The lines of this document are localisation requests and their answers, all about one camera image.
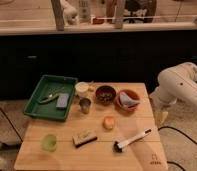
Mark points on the white cup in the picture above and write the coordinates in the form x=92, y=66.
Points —
x=82, y=89

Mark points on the grey sponge block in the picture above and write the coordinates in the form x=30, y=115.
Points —
x=62, y=100

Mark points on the green plastic tray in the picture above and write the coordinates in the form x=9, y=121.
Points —
x=47, y=85

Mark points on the wooden felt eraser block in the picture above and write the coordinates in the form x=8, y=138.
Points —
x=84, y=137

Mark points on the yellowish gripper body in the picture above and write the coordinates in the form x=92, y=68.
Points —
x=160, y=114

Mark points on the white handled black brush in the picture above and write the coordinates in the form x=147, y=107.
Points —
x=119, y=146

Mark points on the green plastic cup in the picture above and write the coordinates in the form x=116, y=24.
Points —
x=48, y=143

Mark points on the small yellow object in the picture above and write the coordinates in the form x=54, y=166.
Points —
x=91, y=87

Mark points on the grey cloth in bowl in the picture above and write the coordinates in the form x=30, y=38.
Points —
x=127, y=101

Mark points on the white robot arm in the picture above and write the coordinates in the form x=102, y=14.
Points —
x=174, y=83

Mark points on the orange fruit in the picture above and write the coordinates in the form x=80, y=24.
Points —
x=109, y=122

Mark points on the small metal cup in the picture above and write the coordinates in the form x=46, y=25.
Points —
x=85, y=104

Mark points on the orange bowl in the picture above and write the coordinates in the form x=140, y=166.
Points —
x=131, y=94

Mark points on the green handled peeler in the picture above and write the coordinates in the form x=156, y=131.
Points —
x=52, y=96

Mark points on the dark brown bowl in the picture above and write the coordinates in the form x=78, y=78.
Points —
x=105, y=94

